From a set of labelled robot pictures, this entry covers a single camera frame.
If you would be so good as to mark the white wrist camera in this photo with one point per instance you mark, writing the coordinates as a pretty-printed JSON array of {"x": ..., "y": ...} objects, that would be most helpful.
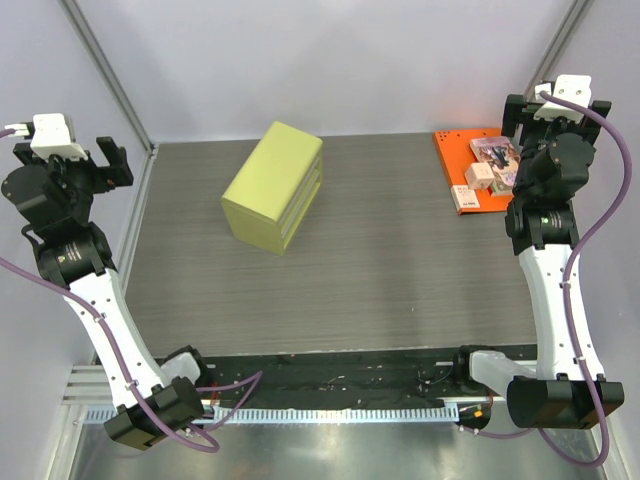
[
  {"x": 51, "y": 134},
  {"x": 572, "y": 88}
]

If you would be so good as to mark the white slotted cable duct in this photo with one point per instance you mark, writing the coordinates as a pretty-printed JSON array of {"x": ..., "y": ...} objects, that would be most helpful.
[{"x": 447, "y": 414}]

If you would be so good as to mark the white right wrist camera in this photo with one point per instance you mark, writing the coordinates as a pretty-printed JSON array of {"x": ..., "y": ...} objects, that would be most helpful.
[{"x": 572, "y": 88}]

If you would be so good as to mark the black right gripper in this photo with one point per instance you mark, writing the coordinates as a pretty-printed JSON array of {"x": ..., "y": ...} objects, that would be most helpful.
[{"x": 520, "y": 112}]

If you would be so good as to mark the green metal drawer toolbox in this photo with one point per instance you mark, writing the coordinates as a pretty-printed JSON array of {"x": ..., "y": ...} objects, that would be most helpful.
[{"x": 267, "y": 199}]

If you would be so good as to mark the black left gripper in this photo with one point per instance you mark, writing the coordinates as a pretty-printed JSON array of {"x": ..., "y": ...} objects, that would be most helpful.
[{"x": 24, "y": 152}]

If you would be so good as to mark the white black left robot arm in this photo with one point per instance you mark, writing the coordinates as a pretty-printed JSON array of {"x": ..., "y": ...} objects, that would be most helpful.
[{"x": 152, "y": 401}]

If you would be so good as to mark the small beige cube box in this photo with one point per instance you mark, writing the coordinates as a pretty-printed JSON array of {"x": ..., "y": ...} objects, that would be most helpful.
[{"x": 479, "y": 175}]

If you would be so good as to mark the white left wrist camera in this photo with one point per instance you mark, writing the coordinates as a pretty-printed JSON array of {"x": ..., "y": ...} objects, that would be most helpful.
[{"x": 51, "y": 134}]

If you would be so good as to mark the left aluminium corner post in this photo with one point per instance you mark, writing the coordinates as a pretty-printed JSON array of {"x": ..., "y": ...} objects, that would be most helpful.
[{"x": 91, "y": 44}]

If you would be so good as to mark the aluminium corner post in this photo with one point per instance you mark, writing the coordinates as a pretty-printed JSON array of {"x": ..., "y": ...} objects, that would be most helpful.
[
  {"x": 91, "y": 44},
  {"x": 568, "y": 26}
]

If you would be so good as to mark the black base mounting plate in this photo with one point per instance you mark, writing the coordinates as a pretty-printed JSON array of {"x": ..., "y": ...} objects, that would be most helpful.
[{"x": 363, "y": 380}]

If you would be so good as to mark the right aluminium corner post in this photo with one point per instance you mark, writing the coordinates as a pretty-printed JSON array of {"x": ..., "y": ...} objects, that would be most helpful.
[{"x": 568, "y": 26}]

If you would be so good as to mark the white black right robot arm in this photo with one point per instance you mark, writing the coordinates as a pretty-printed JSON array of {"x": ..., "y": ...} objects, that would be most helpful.
[{"x": 568, "y": 389}]

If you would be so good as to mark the white red small box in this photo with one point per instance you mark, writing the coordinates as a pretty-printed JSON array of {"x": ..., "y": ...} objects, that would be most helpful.
[{"x": 464, "y": 198}]

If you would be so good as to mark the orange flat tray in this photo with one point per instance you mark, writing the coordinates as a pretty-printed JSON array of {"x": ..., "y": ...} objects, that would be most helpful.
[{"x": 456, "y": 156}]

